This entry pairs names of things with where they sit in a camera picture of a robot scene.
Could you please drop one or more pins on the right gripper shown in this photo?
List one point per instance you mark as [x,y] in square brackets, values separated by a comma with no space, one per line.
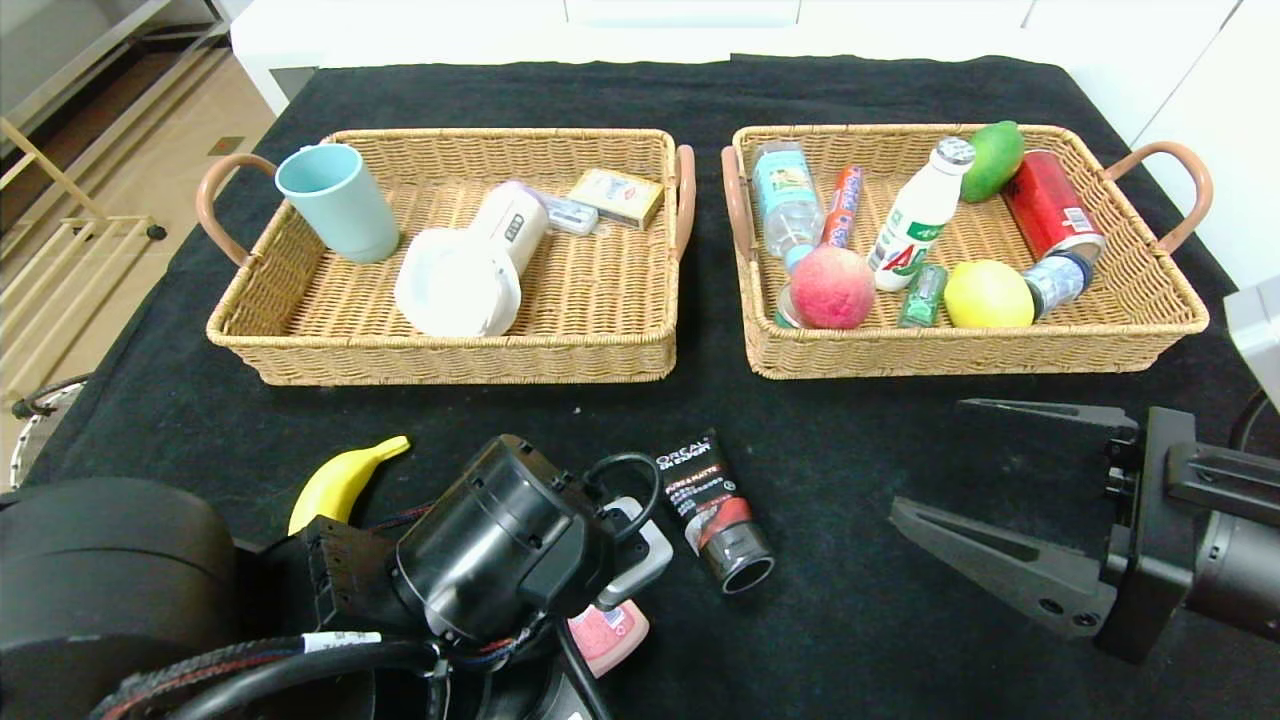
[1140,530]

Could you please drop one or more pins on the yellow lemon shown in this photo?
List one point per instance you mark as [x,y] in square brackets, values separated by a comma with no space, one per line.
[988,293]

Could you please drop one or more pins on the pink red peach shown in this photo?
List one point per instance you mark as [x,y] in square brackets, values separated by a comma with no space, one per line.
[832,288]

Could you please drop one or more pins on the pink squeeze bottle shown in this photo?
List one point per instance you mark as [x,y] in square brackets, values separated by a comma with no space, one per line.
[615,635]

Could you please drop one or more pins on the white round plastic container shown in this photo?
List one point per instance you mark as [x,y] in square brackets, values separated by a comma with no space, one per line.
[455,285]

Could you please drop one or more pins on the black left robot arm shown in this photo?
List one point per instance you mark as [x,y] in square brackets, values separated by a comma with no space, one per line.
[120,580]

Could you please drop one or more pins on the wicker basket holding food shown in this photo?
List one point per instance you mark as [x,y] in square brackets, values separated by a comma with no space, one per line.
[870,350]

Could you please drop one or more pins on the wicker basket holding household items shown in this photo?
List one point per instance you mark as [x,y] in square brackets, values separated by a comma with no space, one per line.
[620,300]

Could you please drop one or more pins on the small blue silver bottle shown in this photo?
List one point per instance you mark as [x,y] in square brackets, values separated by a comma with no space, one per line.
[1058,282]

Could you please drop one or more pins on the green gum pack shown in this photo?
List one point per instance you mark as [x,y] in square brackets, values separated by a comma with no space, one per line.
[922,295]

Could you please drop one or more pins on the red drink can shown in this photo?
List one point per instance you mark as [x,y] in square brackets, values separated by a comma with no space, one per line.
[1050,205]

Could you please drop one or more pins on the white milk drink bottle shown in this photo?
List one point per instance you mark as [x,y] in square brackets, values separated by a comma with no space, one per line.
[915,225]

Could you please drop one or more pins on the silver tin can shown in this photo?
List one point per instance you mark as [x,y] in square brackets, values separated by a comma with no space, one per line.
[783,310]

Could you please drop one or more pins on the black face wash tube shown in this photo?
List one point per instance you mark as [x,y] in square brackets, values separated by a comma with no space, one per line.
[715,510]

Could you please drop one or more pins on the green mango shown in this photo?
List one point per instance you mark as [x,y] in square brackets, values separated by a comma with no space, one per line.
[992,160]

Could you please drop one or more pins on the orange candy tube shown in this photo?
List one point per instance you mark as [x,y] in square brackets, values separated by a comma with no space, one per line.
[845,205]

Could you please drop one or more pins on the water bottle with blue label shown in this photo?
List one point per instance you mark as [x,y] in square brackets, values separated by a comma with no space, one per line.
[785,200]

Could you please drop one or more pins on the white cabinet doors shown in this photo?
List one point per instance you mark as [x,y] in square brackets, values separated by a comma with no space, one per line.
[1240,150]

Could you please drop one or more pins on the yellow playing card box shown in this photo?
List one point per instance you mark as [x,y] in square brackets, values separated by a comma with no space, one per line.
[615,195]

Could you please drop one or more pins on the clear plastic tool case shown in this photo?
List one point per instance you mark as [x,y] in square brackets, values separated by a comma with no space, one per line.
[575,215]

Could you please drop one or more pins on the white roll with purple end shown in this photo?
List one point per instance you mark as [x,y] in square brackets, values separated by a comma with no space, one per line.
[515,220]

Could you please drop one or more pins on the yellow banana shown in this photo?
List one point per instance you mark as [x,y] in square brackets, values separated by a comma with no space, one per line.
[340,480]

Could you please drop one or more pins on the white counter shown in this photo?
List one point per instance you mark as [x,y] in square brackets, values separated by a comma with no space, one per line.
[450,30]

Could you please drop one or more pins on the light teal plastic cup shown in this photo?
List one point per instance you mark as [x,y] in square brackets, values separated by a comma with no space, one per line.
[340,210]

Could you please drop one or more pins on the grey round floor object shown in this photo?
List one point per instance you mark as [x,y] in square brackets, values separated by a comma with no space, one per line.
[40,400]

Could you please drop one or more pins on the light wooden rack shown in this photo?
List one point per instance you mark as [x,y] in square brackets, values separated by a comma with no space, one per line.
[20,140]

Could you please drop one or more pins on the grey metal shelf unit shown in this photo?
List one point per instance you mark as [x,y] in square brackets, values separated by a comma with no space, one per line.
[60,30]

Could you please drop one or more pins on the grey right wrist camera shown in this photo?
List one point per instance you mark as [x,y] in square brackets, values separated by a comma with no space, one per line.
[1260,340]

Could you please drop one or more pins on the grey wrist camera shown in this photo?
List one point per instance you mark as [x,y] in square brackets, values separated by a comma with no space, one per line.
[1260,340]
[645,550]

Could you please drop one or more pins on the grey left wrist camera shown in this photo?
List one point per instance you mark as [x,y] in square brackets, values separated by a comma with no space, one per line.
[645,550]

